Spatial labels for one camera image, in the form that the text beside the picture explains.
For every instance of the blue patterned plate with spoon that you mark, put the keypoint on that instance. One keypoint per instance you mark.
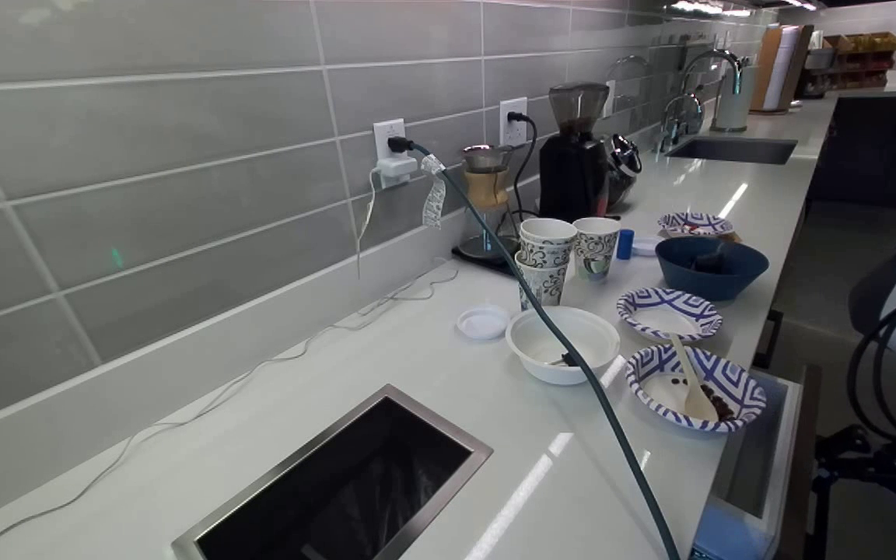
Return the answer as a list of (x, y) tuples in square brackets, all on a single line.
[(736, 391)]

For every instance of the blue box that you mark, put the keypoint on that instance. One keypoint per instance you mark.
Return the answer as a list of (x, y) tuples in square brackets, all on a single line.
[(728, 533)]

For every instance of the dark blue bowl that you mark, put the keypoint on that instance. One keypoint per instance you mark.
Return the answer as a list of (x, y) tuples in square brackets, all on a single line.
[(708, 282)]

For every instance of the blue patterned paper plate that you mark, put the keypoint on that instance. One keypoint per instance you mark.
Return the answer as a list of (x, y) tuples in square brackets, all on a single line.
[(668, 305), (691, 221)]

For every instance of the small blue-capped bottle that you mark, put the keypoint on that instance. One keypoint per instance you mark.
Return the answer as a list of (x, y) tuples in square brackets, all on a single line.
[(626, 243)]

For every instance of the white ceramic bowl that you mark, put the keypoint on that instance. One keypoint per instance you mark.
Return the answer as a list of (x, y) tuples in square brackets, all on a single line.
[(547, 337)]

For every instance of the patterned paper cup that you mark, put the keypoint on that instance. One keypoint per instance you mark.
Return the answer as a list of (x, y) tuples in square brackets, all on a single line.
[(543, 285), (547, 246), (596, 250)]

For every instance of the undermount kitchen sink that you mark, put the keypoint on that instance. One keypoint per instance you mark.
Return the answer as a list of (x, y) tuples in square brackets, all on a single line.
[(731, 150)]

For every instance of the white plastic lid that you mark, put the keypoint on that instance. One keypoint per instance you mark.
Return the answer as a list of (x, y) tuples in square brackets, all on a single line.
[(484, 325)]

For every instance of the chrome kitchen faucet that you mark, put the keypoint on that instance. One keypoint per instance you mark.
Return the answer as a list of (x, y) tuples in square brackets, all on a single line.
[(696, 99)]

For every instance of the black coffee grinder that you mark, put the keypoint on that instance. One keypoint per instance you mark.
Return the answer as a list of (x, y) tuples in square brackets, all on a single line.
[(569, 171)]

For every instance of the white paper towel roll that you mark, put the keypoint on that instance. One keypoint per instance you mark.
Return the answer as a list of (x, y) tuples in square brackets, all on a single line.
[(779, 65)]

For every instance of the snack rack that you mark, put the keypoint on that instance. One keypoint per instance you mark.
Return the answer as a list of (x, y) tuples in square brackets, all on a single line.
[(863, 57)]

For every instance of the black coffee scale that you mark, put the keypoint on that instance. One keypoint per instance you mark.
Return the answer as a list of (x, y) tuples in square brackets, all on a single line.
[(481, 255)]

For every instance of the ceiling light strip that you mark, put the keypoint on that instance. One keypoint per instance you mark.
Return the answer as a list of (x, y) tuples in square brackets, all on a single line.
[(708, 7)]

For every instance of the white hanging charger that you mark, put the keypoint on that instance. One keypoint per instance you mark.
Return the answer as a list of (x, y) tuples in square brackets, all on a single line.
[(434, 196)]

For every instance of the metal-rimmed counter trash opening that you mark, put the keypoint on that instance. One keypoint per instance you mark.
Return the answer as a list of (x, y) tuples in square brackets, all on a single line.
[(343, 487)]

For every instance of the white plug adapter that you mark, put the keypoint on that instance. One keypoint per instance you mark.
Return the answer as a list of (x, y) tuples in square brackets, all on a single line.
[(396, 171)]

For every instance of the white wall outlet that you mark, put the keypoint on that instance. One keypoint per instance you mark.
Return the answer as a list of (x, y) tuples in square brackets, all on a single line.
[(510, 107), (386, 129)]

